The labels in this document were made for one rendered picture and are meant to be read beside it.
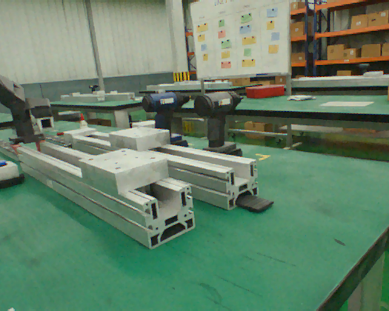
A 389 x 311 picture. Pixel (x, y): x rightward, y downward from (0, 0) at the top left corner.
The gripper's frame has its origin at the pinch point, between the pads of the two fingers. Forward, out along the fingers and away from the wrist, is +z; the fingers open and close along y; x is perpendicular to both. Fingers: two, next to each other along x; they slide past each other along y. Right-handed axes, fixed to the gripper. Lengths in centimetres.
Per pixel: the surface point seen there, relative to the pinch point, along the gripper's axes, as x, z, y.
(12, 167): -21.4, -3.3, -10.6
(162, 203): -80, -3, 2
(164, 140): -54, -8, 22
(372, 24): 232, -111, 952
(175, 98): -39, -17, 39
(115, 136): -42.3, -9.7, 13.1
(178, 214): -85, -2, 1
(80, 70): 1105, -61, 485
